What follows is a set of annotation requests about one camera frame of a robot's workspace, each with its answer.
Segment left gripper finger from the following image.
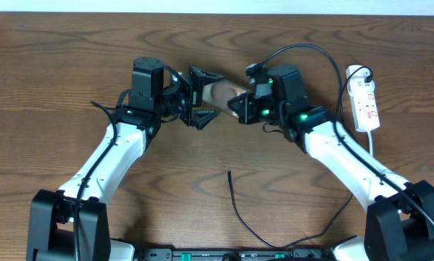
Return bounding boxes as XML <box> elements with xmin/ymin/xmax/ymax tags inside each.
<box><xmin>189</xmin><ymin>67</ymin><xmax>225</xmax><ymax>86</ymax></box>
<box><xmin>193</xmin><ymin>110</ymin><xmax>220</xmax><ymax>130</ymax></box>

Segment black USB charging cable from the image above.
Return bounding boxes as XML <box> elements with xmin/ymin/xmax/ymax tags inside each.
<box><xmin>227</xmin><ymin>65</ymin><xmax>374</xmax><ymax>250</ymax></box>

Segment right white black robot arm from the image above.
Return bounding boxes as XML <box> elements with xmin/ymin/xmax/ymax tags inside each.
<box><xmin>228</xmin><ymin>64</ymin><xmax>434</xmax><ymax>260</ymax></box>

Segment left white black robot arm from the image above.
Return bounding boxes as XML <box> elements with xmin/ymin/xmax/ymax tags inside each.
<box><xmin>26</xmin><ymin>57</ymin><xmax>223</xmax><ymax>261</ymax></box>

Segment white power strip red switches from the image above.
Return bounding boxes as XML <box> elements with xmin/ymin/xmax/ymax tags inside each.
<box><xmin>346</xmin><ymin>65</ymin><xmax>380</xmax><ymax>133</ymax></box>

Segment left black camera cable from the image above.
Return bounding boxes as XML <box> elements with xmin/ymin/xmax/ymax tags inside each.
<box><xmin>72</xmin><ymin>100</ymin><xmax>120</xmax><ymax>261</ymax></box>

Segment black camera cable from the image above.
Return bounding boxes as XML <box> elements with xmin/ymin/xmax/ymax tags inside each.
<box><xmin>72</xmin><ymin>100</ymin><xmax>120</xmax><ymax>261</ymax></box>
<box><xmin>256</xmin><ymin>43</ymin><xmax>434</xmax><ymax>251</ymax></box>

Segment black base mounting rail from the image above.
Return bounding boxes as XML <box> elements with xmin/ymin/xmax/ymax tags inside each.
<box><xmin>133</xmin><ymin>248</ymin><xmax>335</xmax><ymax>261</ymax></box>

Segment right black camera cable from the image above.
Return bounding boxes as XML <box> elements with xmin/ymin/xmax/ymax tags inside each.
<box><xmin>256</xmin><ymin>43</ymin><xmax>434</xmax><ymax>251</ymax></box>

